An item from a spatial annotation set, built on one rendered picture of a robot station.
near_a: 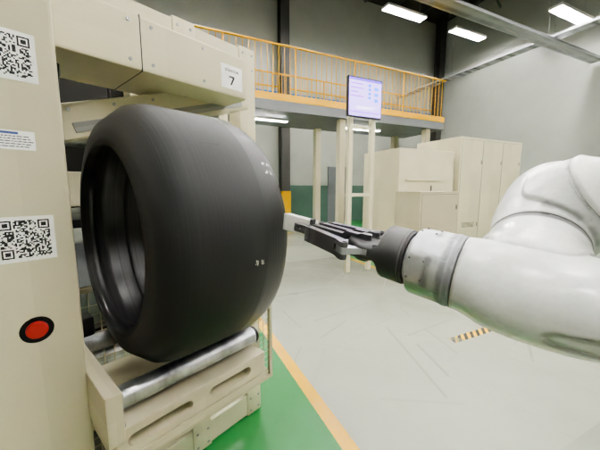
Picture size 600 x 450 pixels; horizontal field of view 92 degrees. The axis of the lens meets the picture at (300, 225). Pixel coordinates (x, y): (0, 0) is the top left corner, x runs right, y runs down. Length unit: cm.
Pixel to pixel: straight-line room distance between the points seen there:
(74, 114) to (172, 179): 60
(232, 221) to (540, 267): 44
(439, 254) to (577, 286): 11
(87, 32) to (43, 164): 46
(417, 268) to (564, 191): 18
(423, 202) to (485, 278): 464
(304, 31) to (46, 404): 1172
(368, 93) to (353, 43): 818
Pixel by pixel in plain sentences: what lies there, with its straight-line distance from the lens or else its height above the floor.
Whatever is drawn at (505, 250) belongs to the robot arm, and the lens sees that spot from 37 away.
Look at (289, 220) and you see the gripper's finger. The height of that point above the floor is 125.
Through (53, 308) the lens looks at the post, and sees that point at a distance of 70.
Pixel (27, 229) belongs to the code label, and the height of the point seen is 123.
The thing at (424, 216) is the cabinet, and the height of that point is 85.
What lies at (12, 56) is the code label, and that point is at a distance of 69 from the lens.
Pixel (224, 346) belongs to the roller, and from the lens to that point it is 80.
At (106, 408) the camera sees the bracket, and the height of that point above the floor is 93.
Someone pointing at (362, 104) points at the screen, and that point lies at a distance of 464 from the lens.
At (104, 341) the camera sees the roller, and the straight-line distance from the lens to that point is 97.
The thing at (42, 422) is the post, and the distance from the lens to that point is 78.
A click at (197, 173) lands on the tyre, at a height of 133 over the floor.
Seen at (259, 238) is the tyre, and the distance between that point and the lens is 59.
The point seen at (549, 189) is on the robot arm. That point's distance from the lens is 45.
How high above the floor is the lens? 130
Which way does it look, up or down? 7 degrees down
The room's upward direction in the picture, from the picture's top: straight up
